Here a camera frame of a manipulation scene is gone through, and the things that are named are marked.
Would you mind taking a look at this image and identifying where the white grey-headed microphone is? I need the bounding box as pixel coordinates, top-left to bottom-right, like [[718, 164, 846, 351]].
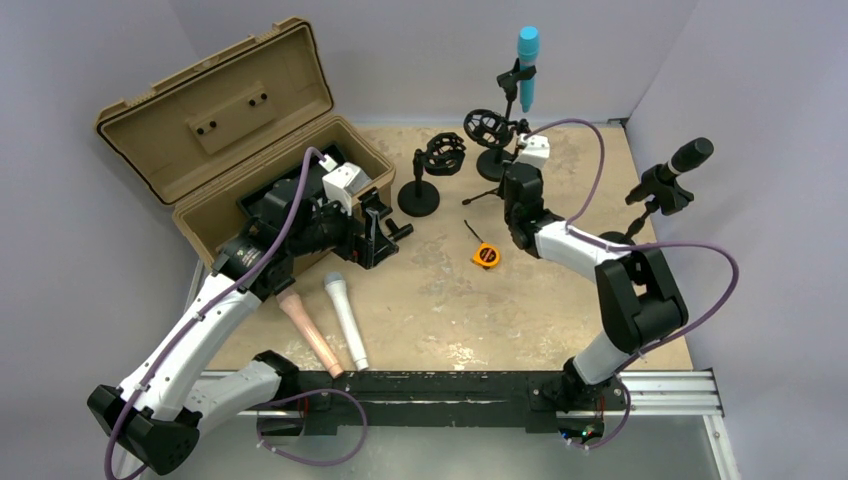
[[324, 272, 370, 371]]

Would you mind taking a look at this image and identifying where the yellow tape measure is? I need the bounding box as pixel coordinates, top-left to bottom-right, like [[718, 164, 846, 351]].
[[464, 220, 502, 270]]

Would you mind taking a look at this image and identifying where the black round-base clip stand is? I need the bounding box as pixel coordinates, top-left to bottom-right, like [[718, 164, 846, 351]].
[[476, 58, 538, 183]]

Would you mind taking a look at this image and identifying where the pink microphone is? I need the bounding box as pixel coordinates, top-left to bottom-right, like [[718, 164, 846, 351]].
[[275, 289, 344, 379]]

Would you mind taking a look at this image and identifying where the black microphone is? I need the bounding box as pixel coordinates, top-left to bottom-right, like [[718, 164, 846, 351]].
[[666, 137, 714, 177]]

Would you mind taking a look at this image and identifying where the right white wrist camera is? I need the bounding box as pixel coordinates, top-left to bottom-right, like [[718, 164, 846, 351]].
[[513, 134, 551, 170]]

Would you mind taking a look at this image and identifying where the tan plastic tool case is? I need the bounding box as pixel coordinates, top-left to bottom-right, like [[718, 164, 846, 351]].
[[94, 17, 396, 264]]

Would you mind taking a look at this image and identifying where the black right-side clip stand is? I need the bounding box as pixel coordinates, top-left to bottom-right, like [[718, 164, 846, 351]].
[[600, 160, 694, 245]]

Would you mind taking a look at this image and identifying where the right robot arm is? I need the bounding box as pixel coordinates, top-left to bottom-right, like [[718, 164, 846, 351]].
[[499, 163, 689, 412]]

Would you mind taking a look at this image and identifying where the black round-base shock-mount stand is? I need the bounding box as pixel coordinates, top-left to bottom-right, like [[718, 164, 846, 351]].
[[397, 132, 466, 218]]

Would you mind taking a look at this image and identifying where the black tripod shock-mount stand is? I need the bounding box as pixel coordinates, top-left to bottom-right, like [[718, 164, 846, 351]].
[[463, 109, 531, 182]]

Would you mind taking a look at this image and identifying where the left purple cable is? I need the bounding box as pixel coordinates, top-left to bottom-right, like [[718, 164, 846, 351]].
[[104, 146, 329, 480]]

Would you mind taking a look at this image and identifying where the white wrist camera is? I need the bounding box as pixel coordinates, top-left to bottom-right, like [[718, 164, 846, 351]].
[[513, 134, 551, 170], [318, 154, 372, 216]]

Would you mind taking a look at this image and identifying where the blue microphone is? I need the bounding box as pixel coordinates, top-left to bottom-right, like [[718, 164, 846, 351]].
[[517, 26, 540, 113]]

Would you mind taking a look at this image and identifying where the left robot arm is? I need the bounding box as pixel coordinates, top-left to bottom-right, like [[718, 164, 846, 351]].
[[87, 179, 412, 479]]

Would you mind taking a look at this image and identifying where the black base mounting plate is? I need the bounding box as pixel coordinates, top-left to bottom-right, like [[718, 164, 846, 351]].
[[272, 371, 626, 435]]

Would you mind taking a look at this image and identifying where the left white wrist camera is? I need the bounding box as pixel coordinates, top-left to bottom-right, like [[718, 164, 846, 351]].
[[318, 154, 372, 216]]

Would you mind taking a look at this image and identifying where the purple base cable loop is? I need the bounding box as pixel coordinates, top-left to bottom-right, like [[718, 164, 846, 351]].
[[256, 386, 372, 469]]

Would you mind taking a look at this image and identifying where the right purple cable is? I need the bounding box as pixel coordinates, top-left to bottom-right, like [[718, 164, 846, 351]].
[[529, 118, 741, 376]]

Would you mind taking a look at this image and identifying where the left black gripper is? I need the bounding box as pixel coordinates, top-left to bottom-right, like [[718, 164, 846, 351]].
[[288, 189, 397, 268]]

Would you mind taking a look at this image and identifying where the black T-shaped adapter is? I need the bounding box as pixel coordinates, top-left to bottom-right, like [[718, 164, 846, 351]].
[[385, 218, 414, 242]]

